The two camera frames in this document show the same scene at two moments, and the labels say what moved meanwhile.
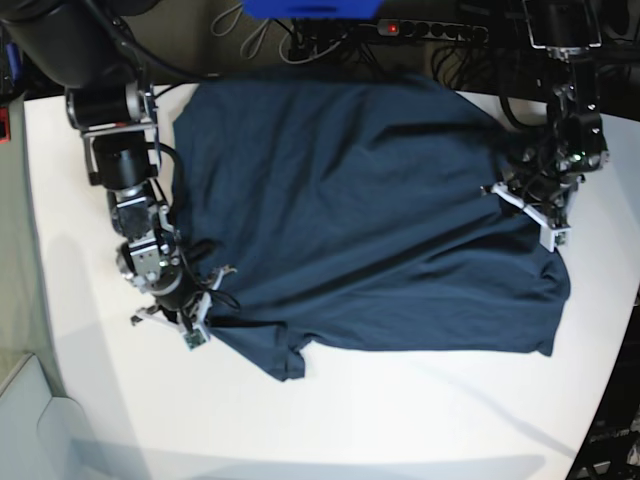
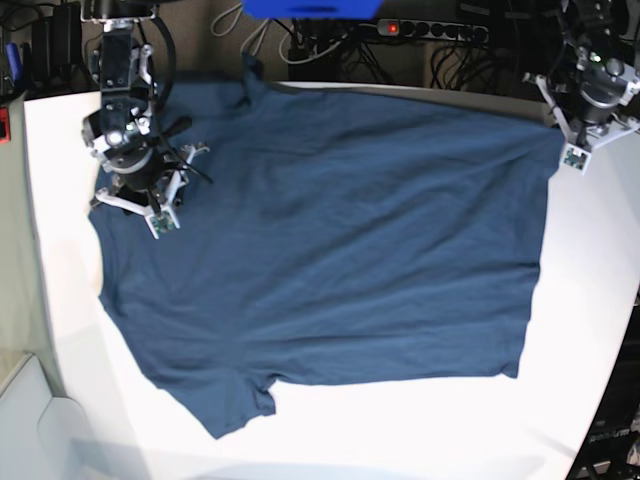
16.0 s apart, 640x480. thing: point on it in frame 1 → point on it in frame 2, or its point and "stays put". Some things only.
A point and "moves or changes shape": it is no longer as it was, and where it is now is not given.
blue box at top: x=312 y=9 stays put
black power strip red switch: x=431 y=29 stays put
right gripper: x=549 y=195 → x=585 y=91
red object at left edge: x=5 y=130 stays put
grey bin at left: x=44 y=437 stays put
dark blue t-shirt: x=359 y=210 moves or changes shape
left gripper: x=183 y=303 → x=148 y=181
